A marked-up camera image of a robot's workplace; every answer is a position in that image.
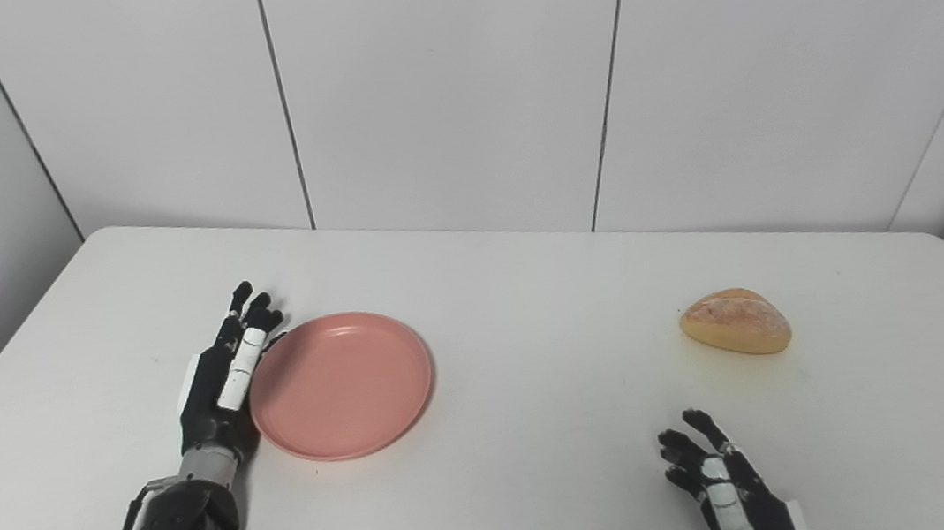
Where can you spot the golden bread roll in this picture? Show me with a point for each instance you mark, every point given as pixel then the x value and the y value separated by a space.
pixel 736 322

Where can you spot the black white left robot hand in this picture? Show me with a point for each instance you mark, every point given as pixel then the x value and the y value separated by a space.
pixel 208 402

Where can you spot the pink round plate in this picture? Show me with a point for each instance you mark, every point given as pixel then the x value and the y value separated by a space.
pixel 344 386

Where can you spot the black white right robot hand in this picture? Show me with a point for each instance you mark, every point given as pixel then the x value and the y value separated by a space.
pixel 762 507

